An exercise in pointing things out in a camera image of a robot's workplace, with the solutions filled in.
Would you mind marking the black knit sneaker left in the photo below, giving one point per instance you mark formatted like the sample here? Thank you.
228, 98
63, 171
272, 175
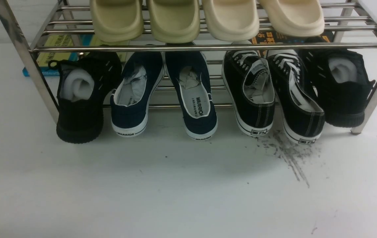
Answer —
83, 86

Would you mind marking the olive green slipper left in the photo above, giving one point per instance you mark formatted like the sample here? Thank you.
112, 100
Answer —
117, 20

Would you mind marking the yellow green book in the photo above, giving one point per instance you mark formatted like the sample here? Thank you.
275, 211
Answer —
44, 58

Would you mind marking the navy canvas shoe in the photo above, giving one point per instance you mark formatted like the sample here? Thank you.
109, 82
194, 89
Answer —
130, 100
189, 73

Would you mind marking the navy canvas shoe left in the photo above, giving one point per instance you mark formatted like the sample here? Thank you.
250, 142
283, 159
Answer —
130, 100

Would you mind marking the cream slipper left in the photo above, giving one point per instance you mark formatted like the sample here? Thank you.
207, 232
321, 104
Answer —
231, 20

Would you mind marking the stainless steel shoe rack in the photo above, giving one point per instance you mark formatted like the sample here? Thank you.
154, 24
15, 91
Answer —
60, 32

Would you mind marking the olive green slipper right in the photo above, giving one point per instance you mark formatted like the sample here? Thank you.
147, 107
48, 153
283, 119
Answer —
174, 21

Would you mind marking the cream slipper right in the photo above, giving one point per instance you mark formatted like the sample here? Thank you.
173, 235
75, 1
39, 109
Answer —
298, 18

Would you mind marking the black knit sneaker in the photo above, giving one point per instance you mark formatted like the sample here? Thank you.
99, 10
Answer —
342, 84
83, 86

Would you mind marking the black lace-up sneaker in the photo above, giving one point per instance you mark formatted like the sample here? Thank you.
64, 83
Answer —
247, 78
303, 118

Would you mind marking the black orange book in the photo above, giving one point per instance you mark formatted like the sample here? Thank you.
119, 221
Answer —
274, 37

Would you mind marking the navy canvas shoe right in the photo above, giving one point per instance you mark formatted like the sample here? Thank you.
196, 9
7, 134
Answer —
189, 73

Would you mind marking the olive green slipper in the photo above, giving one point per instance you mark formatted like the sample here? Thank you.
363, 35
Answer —
174, 21
117, 20

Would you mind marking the black knit sneaker right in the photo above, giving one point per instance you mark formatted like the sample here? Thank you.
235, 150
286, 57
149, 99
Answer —
342, 84

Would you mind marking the cream slipper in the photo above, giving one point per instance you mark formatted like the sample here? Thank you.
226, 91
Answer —
298, 18
231, 20

